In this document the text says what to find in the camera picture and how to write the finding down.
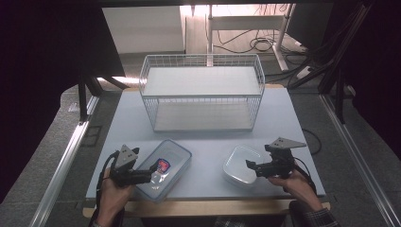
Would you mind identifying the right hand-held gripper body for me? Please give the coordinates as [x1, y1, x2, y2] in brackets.
[264, 136, 307, 180]

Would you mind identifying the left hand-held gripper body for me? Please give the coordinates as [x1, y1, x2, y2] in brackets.
[108, 144, 152, 187]

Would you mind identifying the white square lidded container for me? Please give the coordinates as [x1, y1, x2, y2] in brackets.
[222, 144, 265, 187]

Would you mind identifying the clear rectangular container blue rim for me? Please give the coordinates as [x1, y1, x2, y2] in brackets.
[133, 139, 193, 202]

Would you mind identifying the person's right hand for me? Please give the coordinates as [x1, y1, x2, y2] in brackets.
[268, 161, 320, 212]

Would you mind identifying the person's left hand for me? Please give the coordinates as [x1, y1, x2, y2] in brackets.
[95, 167, 137, 225]

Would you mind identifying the clear packet with red print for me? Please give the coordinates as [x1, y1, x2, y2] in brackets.
[148, 158, 173, 191]

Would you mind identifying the black metal stand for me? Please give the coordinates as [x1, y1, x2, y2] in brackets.
[288, 1, 373, 125]
[77, 74, 130, 123]

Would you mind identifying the white power strip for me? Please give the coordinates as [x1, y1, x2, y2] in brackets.
[295, 65, 314, 80]

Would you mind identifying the black curtain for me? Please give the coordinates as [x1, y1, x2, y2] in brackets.
[341, 0, 401, 160]
[0, 0, 127, 204]

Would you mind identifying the white cabinet panel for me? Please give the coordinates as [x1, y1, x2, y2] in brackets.
[101, 6, 185, 55]

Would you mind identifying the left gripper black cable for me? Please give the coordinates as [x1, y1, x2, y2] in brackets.
[95, 150, 120, 202]

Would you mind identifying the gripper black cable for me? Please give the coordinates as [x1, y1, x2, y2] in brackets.
[292, 156, 318, 194]
[95, 150, 120, 202]

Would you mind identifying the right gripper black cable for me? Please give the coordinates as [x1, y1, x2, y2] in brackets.
[292, 156, 318, 194]

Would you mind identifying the thin black cable loop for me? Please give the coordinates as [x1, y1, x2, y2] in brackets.
[302, 127, 323, 156]

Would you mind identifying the aluminium rail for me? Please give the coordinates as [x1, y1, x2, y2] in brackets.
[319, 94, 401, 227]
[28, 95, 100, 227]

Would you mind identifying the black floor cables bundle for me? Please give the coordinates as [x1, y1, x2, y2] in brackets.
[213, 28, 308, 55]

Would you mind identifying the white metal desk frame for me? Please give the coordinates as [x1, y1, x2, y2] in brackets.
[206, 4, 298, 72]

